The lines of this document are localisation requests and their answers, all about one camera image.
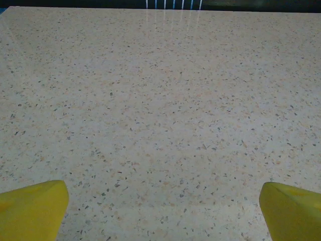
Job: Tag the blue printed rear enclosure panel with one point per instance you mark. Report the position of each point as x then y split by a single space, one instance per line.
238 3

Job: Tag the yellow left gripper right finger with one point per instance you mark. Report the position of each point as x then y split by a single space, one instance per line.
293 216

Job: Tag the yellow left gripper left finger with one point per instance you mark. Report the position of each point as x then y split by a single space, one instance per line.
30 213

